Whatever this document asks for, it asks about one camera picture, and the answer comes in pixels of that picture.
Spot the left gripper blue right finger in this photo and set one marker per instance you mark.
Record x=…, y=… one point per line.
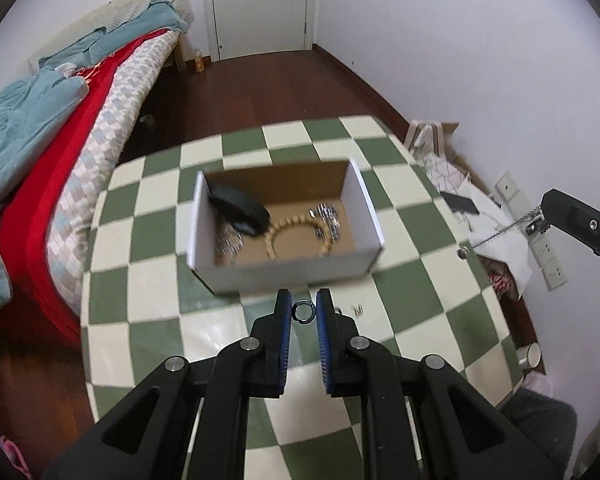
x=330, y=341

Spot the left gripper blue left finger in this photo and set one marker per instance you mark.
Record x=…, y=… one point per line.
x=277, y=349

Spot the black fitness band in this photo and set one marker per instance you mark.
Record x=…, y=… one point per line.
x=241, y=211

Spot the small silver earring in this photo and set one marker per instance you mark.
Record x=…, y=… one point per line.
x=358, y=311

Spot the white cardboard box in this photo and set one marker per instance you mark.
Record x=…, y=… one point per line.
x=324, y=228

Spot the white red plastic bag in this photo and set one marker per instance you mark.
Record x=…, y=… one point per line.
x=501, y=279

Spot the white mug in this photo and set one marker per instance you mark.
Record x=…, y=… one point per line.
x=529, y=356

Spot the black smartphone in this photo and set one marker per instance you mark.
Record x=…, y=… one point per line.
x=459, y=203

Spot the small bottle on floor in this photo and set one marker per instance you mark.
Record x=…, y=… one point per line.
x=199, y=61

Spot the pink slippers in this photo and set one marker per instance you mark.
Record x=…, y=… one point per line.
x=15, y=457

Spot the bed with red sheet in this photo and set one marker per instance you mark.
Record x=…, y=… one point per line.
x=44, y=223

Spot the white door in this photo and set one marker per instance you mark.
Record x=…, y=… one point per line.
x=239, y=28

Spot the teal blue blanket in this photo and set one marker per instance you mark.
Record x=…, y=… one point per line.
x=34, y=109

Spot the white wall socket strip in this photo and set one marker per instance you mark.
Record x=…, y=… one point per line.
x=530, y=223

